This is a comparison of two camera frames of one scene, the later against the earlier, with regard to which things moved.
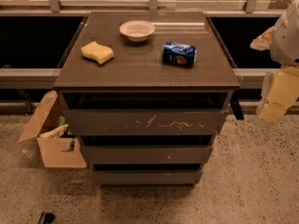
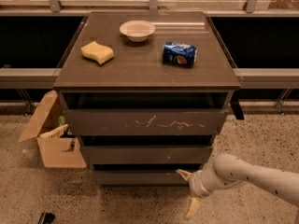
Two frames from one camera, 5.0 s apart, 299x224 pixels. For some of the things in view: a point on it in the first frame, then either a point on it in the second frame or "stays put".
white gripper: (286, 42) -> (195, 183)
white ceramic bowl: (136, 31) stays put
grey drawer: (146, 177) stays put
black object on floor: (46, 217) stays put
